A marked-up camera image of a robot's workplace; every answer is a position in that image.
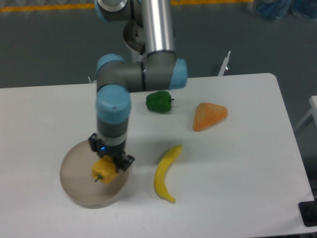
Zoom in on white furniture at right edge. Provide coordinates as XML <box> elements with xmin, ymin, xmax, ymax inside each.
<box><xmin>293</xmin><ymin>95</ymin><xmax>317</xmax><ymax>135</ymax></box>

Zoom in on black device at table edge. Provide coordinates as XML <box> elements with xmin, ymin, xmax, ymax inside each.
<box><xmin>298</xmin><ymin>201</ymin><xmax>317</xmax><ymax>227</ymax></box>

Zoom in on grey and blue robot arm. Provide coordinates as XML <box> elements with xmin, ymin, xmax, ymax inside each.
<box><xmin>89</xmin><ymin>0</ymin><xmax>188</xmax><ymax>171</ymax></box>

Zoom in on blue plastic bags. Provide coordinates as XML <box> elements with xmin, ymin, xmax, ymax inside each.
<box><xmin>252</xmin><ymin>0</ymin><xmax>317</xmax><ymax>21</ymax></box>

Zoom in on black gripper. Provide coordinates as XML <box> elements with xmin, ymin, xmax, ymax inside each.
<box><xmin>88</xmin><ymin>133</ymin><xmax>135</xmax><ymax>173</ymax></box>

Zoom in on green bell pepper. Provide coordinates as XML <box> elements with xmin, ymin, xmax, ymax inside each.
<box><xmin>145</xmin><ymin>91</ymin><xmax>174</xmax><ymax>114</ymax></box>

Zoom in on yellow bell pepper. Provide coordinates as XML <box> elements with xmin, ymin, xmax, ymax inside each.
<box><xmin>92</xmin><ymin>155</ymin><xmax>118</xmax><ymax>183</ymax></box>

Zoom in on yellow banana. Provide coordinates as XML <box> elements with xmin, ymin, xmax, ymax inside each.
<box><xmin>154</xmin><ymin>144</ymin><xmax>182</xmax><ymax>204</ymax></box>

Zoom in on orange triangular bread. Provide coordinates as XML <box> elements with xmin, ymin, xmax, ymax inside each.
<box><xmin>192</xmin><ymin>102</ymin><xmax>228</xmax><ymax>132</ymax></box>

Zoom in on beige round plate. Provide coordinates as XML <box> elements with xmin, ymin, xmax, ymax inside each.
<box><xmin>59</xmin><ymin>140</ymin><xmax>131</xmax><ymax>209</ymax></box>

